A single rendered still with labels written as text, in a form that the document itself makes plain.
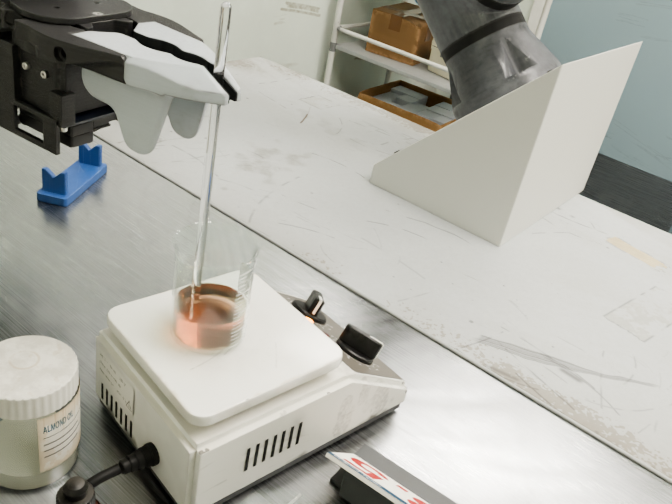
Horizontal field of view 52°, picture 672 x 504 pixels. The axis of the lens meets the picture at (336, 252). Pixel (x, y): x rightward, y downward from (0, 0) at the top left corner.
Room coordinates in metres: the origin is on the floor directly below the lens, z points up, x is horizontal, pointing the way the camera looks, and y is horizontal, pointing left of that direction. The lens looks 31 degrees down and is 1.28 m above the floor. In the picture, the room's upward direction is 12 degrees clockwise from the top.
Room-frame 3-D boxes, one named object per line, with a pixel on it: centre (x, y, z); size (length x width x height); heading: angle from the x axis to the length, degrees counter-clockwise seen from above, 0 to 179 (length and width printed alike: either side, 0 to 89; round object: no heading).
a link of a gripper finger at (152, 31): (0.40, 0.11, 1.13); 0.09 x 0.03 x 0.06; 66
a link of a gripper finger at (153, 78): (0.37, 0.12, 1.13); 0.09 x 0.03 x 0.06; 64
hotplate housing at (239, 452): (0.39, 0.04, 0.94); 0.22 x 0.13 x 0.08; 137
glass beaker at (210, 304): (0.36, 0.07, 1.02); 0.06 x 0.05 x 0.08; 159
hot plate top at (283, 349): (0.37, 0.06, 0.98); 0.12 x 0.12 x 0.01; 47
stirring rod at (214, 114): (0.37, 0.08, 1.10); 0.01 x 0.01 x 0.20
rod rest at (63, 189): (0.67, 0.30, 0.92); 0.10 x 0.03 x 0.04; 177
